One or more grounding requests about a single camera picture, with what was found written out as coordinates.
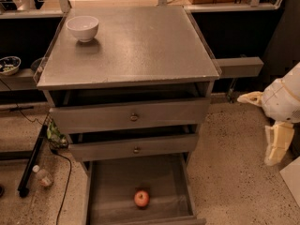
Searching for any white ceramic bowl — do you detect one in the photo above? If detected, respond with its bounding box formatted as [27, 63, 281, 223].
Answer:
[66, 16, 99, 42]

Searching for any green snack bag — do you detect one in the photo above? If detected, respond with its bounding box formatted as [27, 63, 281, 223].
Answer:
[47, 121, 68, 148]

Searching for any grey drawer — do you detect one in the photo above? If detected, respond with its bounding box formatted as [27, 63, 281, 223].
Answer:
[50, 97, 210, 134]
[69, 134, 198, 161]
[82, 154, 206, 225]

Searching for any black metal bar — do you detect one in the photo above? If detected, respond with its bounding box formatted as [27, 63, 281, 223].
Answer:
[18, 125, 47, 198]

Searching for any red apple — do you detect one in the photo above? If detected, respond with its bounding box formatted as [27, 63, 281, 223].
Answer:
[134, 190, 150, 208]

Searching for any top grey drawer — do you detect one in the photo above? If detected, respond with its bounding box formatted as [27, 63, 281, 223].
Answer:
[50, 97, 210, 134]

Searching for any patterned small bowl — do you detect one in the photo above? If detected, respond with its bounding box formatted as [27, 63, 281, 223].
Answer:
[0, 56, 22, 76]

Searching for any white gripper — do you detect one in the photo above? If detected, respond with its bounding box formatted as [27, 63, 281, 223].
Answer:
[237, 78, 300, 166]

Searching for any grey drawer cabinet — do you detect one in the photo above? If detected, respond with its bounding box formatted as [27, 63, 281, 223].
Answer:
[36, 5, 221, 225]

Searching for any middle grey drawer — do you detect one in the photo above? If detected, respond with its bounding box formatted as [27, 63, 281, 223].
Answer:
[69, 134, 198, 161]

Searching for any plastic water bottle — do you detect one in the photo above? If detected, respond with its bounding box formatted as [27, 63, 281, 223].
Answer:
[32, 165, 53, 188]

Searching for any white board corner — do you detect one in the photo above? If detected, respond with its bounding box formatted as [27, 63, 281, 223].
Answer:
[279, 157, 300, 207]

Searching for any grey side shelf beam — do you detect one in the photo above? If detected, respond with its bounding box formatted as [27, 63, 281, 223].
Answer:
[217, 57, 263, 79]

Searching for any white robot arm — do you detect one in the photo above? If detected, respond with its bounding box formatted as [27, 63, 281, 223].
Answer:
[237, 63, 300, 166]

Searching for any bottom grey drawer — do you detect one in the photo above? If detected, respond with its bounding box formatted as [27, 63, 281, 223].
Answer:
[82, 154, 206, 225]

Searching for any black floor cable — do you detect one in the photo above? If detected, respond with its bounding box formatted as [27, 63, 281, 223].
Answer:
[50, 148, 73, 225]

